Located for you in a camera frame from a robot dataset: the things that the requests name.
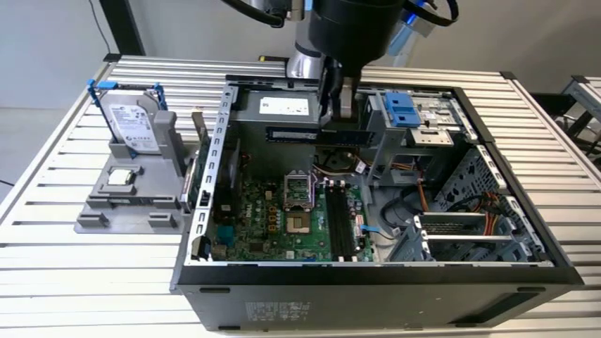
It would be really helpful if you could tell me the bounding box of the graphics card with bracket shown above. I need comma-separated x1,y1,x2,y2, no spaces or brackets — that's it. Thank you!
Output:
183,109,214,214

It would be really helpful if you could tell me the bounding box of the grey metal drive cage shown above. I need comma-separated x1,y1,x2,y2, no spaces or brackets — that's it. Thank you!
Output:
359,87,467,186

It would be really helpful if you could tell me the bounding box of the thin orange wire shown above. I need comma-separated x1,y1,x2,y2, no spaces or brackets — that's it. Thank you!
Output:
416,177,430,214

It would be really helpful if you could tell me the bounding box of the metal CPU socket cover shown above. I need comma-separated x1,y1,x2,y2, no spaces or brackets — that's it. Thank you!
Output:
283,170,315,211

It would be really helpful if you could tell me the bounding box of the blue disk carrier latch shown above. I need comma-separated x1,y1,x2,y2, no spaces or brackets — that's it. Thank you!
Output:
384,92,423,129

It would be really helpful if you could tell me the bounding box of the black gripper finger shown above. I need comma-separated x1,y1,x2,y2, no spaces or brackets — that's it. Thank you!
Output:
319,58,344,125
334,75,362,123

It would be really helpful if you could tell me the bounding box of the RAM stick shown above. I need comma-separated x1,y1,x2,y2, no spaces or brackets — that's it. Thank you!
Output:
266,125,376,148
107,196,159,206

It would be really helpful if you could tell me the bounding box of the black case fan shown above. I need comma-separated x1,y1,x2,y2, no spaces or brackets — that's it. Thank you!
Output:
220,139,248,221

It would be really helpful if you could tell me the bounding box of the CPU socket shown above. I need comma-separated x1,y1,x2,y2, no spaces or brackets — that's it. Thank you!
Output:
286,210,314,235

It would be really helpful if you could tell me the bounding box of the silver CPU chip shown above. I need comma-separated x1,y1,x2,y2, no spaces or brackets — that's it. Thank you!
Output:
107,168,139,186

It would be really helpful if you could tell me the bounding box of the silver hard disk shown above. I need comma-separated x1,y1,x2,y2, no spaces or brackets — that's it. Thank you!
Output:
100,89,160,155

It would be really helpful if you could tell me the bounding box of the round black fan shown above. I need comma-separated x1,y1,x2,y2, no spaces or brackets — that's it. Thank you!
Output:
323,149,358,172

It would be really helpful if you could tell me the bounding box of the blue disk carrier frame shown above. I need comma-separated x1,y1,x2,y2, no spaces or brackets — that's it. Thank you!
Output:
87,79,170,111

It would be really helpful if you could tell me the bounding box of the red yellow wire bundle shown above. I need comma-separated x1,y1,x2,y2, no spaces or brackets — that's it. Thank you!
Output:
482,192,500,237

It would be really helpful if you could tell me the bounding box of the grey parts rack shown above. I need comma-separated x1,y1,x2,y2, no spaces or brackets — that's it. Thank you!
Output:
74,109,202,236

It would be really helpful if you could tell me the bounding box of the grey metal disk bay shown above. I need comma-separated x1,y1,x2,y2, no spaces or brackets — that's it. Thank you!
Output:
390,211,550,263

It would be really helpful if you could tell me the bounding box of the green motherboard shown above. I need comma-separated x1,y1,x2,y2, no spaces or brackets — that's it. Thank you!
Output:
208,175,378,262

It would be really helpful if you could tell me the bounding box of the black upright post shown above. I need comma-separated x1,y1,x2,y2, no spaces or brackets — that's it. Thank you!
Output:
100,0,147,63

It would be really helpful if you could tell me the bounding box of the black looped cable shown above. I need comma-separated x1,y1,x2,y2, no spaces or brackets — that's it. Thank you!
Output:
379,196,418,241

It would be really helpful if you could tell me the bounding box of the black open PC case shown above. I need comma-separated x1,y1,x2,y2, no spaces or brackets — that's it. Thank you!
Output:
168,73,587,332

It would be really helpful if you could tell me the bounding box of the thin black wall cable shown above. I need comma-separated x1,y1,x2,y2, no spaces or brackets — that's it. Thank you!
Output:
88,0,114,54

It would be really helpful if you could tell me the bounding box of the grey power supply unit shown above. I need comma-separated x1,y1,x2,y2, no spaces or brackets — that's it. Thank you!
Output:
228,89,322,179

